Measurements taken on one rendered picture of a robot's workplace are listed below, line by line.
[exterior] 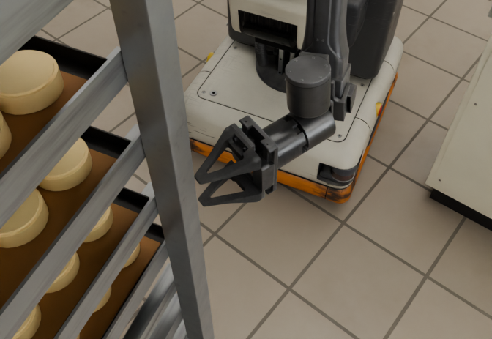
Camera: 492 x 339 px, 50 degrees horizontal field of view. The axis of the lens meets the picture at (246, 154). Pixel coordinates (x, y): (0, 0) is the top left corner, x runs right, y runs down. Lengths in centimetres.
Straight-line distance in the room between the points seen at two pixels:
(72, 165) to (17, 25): 17
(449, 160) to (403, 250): 32
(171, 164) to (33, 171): 14
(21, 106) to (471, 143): 140
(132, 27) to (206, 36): 206
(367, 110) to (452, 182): 34
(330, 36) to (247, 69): 112
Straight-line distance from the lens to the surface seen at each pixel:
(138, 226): 52
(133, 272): 61
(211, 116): 169
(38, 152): 35
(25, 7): 31
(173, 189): 49
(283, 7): 134
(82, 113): 37
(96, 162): 47
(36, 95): 39
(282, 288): 165
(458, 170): 173
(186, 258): 60
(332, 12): 71
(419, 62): 239
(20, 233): 43
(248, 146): 65
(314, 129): 70
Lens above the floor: 149
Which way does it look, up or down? 51 degrees down
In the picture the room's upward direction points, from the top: straight up
